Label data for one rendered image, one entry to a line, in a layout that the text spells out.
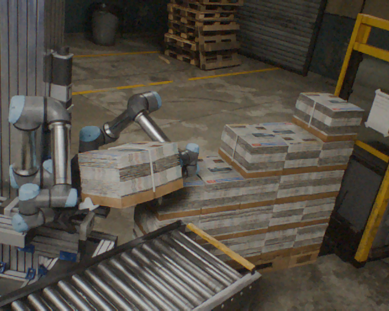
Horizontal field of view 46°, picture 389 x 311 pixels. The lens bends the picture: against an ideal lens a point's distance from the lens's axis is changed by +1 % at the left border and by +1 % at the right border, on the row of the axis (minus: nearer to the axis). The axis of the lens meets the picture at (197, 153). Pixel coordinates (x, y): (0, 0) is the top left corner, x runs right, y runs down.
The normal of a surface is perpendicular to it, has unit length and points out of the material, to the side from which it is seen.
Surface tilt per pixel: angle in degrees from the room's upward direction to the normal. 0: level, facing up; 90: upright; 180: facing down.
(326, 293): 0
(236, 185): 90
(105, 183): 86
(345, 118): 90
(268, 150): 90
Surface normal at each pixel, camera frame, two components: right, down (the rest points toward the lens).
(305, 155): 0.44, 0.44
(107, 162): -0.66, 0.14
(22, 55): -0.12, 0.39
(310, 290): 0.16, -0.90
